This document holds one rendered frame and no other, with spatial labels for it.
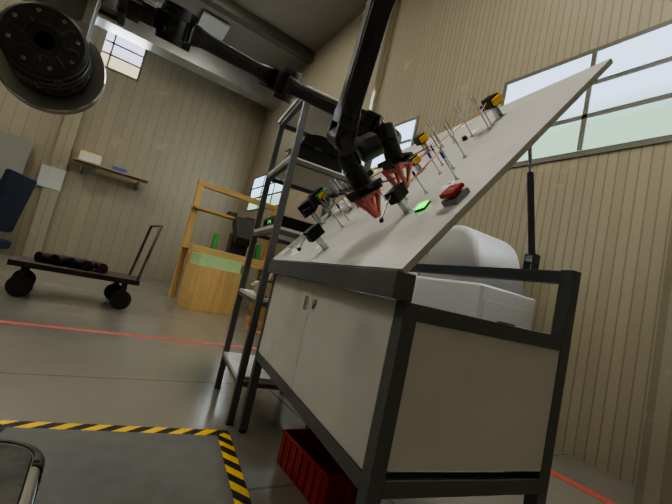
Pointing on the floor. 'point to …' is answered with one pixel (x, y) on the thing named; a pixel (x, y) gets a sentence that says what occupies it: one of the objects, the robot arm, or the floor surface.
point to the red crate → (314, 469)
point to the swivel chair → (13, 200)
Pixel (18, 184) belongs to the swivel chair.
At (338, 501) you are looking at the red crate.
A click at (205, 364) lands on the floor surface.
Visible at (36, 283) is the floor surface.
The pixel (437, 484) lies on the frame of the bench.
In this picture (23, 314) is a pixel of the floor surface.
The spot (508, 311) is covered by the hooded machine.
